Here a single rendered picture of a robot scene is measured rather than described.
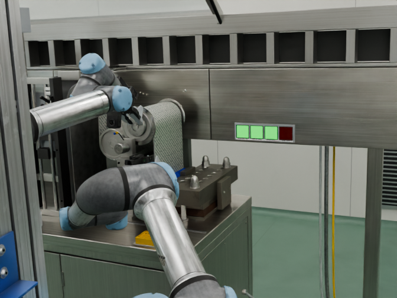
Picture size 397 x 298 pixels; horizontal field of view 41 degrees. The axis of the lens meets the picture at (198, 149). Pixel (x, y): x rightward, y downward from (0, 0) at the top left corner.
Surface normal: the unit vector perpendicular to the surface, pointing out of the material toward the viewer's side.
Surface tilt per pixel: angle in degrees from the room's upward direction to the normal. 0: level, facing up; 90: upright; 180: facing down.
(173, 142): 90
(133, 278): 90
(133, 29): 90
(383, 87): 90
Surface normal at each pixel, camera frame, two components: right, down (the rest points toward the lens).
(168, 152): 0.91, 0.06
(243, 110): -0.41, 0.20
